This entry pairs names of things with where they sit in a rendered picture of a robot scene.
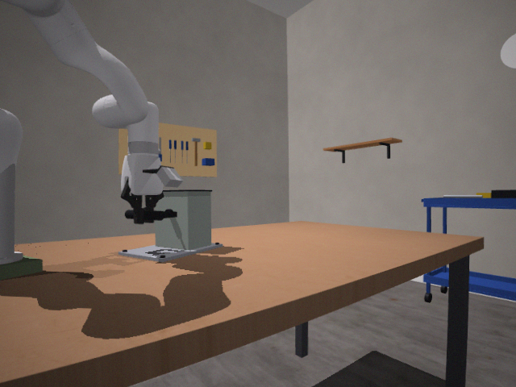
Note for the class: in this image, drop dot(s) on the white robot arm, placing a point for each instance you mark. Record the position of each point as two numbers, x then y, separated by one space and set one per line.
68 38

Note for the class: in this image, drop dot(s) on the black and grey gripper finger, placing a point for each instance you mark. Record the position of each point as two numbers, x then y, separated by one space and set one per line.
138 212
150 204

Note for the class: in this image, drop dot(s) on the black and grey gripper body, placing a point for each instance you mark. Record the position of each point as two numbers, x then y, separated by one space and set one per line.
139 182

